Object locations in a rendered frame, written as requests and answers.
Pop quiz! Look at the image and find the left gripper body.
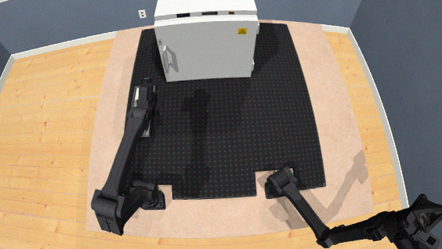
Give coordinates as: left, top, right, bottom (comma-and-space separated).
154, 92, 163, 109

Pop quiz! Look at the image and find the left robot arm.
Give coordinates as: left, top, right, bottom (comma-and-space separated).
91, 78, 164, 236

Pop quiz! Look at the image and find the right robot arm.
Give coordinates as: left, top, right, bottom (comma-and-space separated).
265, 166, 440, 249

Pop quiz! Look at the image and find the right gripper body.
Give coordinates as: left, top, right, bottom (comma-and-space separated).
395, 193, 428, 241

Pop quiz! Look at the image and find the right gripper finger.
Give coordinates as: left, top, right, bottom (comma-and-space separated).
418, 198, 442, 221
413, 205, 442, 233

